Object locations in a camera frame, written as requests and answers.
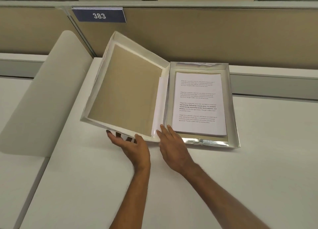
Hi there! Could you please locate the person's left hand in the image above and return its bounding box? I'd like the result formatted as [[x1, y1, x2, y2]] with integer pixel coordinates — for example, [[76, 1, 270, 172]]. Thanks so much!
[[106, 131, 151, 173]]

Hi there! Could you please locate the person's right hand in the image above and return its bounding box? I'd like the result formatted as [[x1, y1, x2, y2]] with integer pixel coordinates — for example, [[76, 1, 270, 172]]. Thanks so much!
[[156, 124, 197, 174]]

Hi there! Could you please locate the white box lid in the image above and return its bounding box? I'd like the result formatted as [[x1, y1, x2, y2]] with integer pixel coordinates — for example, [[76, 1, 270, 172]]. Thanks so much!
[[80, 31, 171, 143]]

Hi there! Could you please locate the person's left forearm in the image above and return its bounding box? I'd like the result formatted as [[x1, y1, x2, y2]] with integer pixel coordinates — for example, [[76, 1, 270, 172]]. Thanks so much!
[[109, 165, 152, 229]]

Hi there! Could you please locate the person's right forearm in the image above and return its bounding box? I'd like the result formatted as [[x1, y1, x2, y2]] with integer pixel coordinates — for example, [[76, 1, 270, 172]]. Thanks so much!
[[179, 162, 272, 229]]

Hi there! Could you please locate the stack of printed paper sheets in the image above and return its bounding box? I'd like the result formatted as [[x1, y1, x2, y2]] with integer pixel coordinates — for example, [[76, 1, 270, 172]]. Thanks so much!
[[171, 72, 228, 137]]

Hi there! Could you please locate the large beige board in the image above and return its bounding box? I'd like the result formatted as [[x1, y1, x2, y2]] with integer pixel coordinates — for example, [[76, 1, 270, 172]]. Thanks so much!
[[88, 43, 163, 139]]

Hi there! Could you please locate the white box base silver lining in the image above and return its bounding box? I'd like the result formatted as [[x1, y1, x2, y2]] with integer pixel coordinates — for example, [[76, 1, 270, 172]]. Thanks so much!
[[163, 61, 241, 150]]

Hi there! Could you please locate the white curved desk divider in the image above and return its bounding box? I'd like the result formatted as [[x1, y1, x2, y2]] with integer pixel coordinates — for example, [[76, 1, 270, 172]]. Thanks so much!
[[0, 30, 94, 158]]

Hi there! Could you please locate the wide beige partition panel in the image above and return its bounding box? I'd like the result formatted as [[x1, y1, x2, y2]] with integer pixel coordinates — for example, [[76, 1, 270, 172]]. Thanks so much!
[[123, 6, 318, 74]]

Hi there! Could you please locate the blue number sign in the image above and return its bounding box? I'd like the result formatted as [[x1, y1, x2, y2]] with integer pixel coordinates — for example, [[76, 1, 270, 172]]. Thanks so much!
[[72, 8, 127, 23]]

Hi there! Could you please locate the narrow beige partition panel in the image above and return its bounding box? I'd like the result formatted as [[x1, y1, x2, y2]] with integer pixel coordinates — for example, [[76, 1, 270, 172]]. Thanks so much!
[[0, 7, 75, 57]]

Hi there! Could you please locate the long grey partition base rail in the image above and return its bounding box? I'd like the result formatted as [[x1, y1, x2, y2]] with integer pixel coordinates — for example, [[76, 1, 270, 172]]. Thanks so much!
[[229, 72, 318, 98]]

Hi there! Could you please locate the grey partition post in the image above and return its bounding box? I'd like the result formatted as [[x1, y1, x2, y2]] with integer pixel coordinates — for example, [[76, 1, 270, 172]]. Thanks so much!
[[65, 8, 98, 58]]

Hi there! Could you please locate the short grey partition base rail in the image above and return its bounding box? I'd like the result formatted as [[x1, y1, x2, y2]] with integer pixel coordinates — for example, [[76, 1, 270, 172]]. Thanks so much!
[[0, 53, 48, 80]]

